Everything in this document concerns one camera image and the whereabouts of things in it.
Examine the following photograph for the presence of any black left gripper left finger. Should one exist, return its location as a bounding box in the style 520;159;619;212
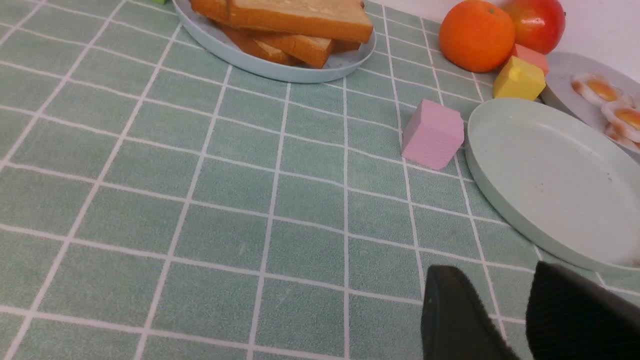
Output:
421;265;519;360

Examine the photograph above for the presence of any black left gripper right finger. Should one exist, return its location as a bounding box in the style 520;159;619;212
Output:
525;260;640;360

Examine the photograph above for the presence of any fried egg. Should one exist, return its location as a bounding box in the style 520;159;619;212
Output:
600;100;640;143
570;73;623;107
605;123;640;153

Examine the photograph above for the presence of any light green center plate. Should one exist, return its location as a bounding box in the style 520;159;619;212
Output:
465;98;640;272

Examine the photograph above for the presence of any grey egg plate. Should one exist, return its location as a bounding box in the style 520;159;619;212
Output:
541;52;640;162

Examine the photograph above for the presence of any yellow cube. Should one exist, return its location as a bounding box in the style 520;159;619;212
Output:
493;55;547;101

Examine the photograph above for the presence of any salmon pink cube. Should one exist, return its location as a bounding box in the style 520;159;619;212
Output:
510;43;549;76

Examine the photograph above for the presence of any orange fruit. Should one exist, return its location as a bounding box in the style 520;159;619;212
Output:
438;0;515;73

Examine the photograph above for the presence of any red apple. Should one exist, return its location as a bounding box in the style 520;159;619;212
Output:
500;0;566;55

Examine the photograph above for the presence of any green checkered tablecloth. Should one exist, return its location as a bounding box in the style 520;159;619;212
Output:
0;0;640;360

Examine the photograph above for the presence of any light blue bread plate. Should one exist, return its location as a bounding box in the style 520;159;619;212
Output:
173;0;377;84

